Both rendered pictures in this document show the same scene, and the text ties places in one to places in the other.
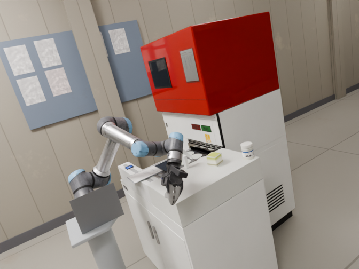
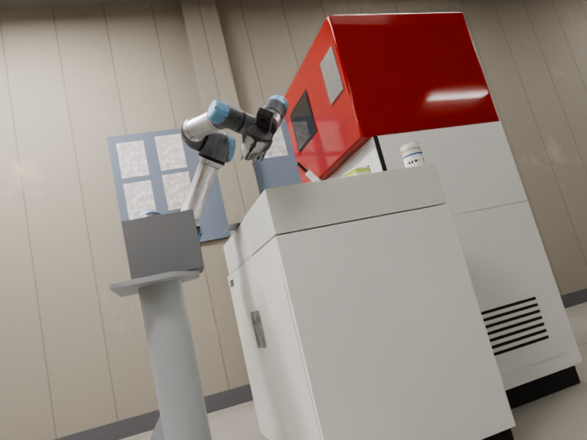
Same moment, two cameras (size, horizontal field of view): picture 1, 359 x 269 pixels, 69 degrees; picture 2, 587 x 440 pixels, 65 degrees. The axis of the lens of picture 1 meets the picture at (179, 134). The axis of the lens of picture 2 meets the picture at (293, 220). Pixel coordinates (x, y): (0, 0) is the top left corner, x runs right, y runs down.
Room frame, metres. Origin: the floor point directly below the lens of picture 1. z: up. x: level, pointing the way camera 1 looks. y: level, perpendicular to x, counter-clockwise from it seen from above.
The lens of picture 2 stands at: (-0.17, -0.19, 0.60)
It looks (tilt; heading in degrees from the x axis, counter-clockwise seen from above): 10 degrees up; 9
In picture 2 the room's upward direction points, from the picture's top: 14 degrees counter-clockwise
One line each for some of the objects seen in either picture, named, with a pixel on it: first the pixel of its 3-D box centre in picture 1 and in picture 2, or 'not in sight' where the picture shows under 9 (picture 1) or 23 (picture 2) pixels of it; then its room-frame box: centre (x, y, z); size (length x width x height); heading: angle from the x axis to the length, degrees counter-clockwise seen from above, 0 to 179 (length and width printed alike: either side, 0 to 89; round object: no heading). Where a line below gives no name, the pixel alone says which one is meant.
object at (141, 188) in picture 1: (139, 180); (245, 248); (1.74, 0.36, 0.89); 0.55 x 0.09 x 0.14; 29
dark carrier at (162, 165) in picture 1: (184, 161); not in sight; (1.86, 0.01, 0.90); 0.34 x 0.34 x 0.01; 29
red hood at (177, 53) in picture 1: (207, 66); (376, 110); (2.29, -0.36, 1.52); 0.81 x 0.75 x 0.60; 29
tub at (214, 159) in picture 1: (214, 159); (358, 178); (1.53, -0.18, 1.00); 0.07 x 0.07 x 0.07; 44
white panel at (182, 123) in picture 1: (190, 134); (348, 206); (2.14, -0.09, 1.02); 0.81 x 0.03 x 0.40; 29
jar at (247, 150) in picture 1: (247, 150); (413, 157); (1.50, -0.38, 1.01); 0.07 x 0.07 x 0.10
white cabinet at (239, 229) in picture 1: (193, 227); (341, 346); (1.74, 0.07, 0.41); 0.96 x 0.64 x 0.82; 29
